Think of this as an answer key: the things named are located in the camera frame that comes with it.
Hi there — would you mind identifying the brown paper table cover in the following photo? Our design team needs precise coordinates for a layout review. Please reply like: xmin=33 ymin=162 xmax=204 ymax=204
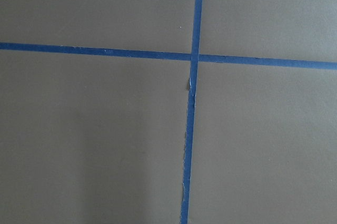
xmin=1 ymin=0 xmax=336 ymax=223

